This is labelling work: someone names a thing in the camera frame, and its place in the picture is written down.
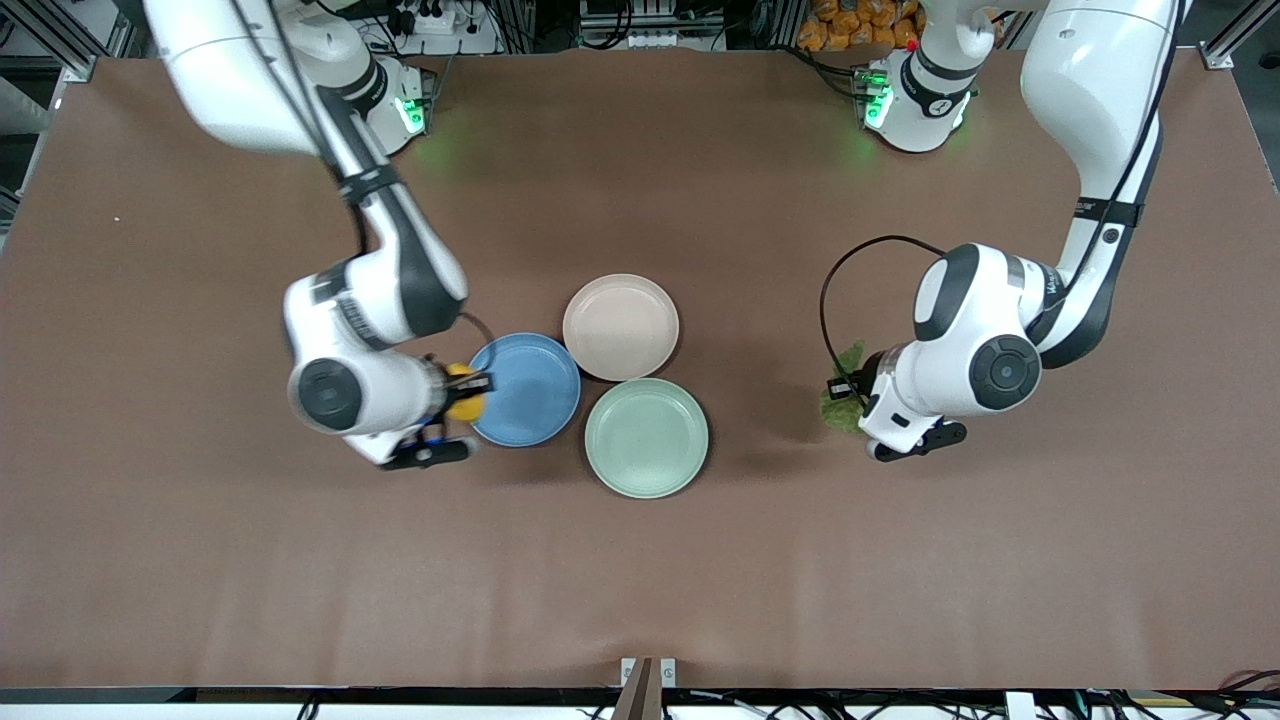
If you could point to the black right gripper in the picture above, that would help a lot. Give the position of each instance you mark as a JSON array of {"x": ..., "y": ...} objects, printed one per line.
[{"x": 451, "y": 392}]

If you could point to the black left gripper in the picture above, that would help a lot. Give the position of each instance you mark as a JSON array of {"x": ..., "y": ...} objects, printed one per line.
[{"x": 866, "y": 384}]

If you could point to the yellow lemon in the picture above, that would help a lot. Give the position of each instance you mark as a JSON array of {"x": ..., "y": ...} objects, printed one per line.
[{"x": 466, "y": 405}]

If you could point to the green lettuce leaf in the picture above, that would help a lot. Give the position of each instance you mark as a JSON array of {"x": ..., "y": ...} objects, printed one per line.
[{"x": 838, "y": 415}]

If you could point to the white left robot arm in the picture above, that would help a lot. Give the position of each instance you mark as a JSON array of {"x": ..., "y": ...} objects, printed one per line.
[{"x": 1090, "y": 80}]

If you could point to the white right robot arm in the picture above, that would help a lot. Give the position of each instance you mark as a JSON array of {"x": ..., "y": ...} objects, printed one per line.
[{"x": 240, "y": 70}]

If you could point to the blue plate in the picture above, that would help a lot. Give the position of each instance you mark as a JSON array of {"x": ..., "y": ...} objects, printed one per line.
[{"x": 530, "y": 395}]

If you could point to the beige plate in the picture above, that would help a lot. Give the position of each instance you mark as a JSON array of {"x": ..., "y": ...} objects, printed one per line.
[{"x": 620, "y": 327}]

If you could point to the mint green plate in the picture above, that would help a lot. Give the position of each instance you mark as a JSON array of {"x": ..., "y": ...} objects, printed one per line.
[{"x": 646, "y": 438}]

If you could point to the brown table cover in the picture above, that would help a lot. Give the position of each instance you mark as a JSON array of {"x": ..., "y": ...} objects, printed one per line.
[{"x": 200, "y": 580}]

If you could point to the bag of orange fruit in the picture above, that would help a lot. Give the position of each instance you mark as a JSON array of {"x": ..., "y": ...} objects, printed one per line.
[{"x": 850, "y": 25}]

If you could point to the white power strip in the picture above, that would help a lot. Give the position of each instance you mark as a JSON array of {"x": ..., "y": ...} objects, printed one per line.
[{"x": 430, "y": 20}]

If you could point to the metal table edge bracket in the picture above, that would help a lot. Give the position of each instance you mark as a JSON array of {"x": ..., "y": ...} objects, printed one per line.
[{"x": 627, "y": 670}]

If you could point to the brown post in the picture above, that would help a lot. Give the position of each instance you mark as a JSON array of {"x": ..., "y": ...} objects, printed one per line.
[{"x": 640, "y": 700}]

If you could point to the aluminium frame profile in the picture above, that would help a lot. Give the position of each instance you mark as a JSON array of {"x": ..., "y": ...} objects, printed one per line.
[
  {"x": 1240, "y": 35},
  {"x": 60, "y": 35}
]

